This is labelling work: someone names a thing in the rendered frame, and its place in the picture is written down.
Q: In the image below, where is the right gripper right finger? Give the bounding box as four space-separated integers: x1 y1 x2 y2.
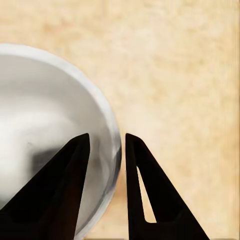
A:
125 133 210 240

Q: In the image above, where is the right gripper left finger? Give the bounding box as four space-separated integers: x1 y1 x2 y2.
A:
0 133 90 240

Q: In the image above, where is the coffee cup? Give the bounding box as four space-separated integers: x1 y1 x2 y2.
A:
0 42 122 240

